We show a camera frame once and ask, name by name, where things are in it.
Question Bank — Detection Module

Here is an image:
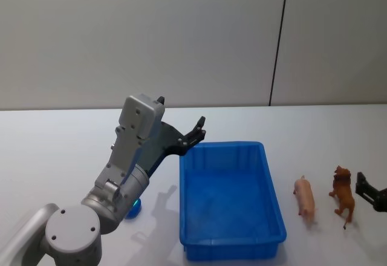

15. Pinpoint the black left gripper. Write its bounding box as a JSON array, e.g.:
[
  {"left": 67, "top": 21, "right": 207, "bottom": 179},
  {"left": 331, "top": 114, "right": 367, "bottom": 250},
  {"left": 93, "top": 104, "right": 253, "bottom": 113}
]
[{"left": 141, "top": 96, "right": 207, "bottom": 177}]

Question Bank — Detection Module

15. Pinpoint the small blue toy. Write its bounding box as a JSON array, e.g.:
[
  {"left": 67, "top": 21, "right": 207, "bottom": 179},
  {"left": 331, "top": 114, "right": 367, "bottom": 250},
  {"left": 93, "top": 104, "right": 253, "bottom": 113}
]
[{"left": 125, "top": 198, "right": 143, "bottom": 220}]

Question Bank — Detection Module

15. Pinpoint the blue plastic bin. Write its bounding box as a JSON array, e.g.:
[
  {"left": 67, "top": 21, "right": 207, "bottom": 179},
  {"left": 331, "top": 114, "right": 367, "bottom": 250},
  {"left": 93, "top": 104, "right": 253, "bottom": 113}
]
[{"left": 178, "top": 140, "right": 288, "bottom": 262}]

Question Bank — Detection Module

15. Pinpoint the brown toy lion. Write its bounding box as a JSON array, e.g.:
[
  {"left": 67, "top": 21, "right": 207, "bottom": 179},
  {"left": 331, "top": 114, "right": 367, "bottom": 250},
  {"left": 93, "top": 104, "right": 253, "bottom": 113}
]
[{"left": 328, "top": 165, "right": 356, "bottom": 230}]

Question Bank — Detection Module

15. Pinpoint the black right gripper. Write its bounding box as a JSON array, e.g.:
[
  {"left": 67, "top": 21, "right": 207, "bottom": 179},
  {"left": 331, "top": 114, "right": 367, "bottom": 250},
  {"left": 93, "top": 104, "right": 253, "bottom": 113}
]
[{"left": 355, "top": 171, "right": 387, "bottom": 214}]

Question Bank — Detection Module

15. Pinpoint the pink toy pig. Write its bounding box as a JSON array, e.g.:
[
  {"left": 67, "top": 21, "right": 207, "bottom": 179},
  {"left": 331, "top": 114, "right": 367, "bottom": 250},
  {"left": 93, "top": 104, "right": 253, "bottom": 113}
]
[{"left": 292, "top": 175, "right": 318, "bottom": 224}]

